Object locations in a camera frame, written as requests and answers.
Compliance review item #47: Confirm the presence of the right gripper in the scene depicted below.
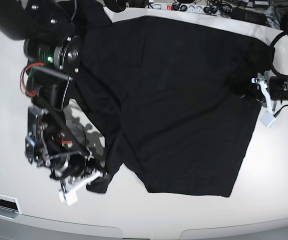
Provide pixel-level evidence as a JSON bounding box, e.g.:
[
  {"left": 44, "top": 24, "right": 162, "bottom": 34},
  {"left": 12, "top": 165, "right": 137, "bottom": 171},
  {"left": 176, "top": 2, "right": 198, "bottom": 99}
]
[{"left": 50, "top": 154, "right": 109, "bottom": 193}]

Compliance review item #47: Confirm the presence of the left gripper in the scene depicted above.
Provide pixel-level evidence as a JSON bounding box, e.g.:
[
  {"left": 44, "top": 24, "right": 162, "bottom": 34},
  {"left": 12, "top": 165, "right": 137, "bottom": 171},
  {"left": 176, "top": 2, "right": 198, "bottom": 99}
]
[{"left": 229, "top": 71, "right": 276, "bottom": 110}]

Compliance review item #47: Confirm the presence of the black t-shirt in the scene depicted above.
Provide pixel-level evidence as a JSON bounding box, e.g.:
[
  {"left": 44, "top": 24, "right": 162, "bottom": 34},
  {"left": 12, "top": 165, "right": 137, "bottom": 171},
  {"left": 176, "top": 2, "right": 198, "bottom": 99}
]
[{"left": 72, "top": 0, "right": 269, "bottom": 198}]

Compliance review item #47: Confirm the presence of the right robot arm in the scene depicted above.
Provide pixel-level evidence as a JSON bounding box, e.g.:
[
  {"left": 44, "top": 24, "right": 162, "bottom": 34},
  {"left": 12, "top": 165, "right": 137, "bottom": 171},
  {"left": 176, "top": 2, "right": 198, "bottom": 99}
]
[{"left": 0, "top": 0, "right": 109, "bottom": 193}]

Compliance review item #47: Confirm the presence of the black power adapter box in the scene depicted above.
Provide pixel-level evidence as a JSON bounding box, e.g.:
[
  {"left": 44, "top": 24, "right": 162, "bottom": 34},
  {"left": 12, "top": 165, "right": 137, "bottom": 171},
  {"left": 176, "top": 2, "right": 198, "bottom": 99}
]
[{"left": 231, "top": 7, "right": 267, "bottom": 26}]

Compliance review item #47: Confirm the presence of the grey slotted table fixture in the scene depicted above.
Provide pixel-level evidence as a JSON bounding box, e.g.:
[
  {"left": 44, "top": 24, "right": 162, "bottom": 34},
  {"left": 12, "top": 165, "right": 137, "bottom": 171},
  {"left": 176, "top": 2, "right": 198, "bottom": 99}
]
[{"left": 0, "top": 193, "right": 22, "bottom": 220}]

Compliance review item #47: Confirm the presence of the white power strip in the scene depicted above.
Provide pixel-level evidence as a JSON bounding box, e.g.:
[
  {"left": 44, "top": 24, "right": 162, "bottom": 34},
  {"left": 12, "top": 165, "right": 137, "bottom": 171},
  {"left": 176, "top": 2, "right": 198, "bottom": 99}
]
[{"left": 146, "top": 0, "right": 234, "bottom": 17}]

